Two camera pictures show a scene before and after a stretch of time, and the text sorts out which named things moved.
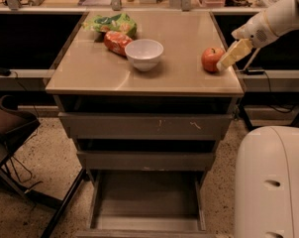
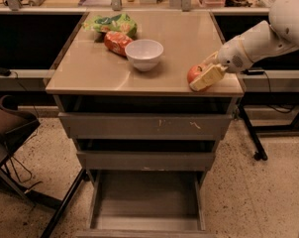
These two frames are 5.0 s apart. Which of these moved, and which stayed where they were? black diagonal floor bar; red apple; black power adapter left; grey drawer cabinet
Moved: red apple
Stayed: black power adapter left; black diagonal floor bar; grey drawer cabinet
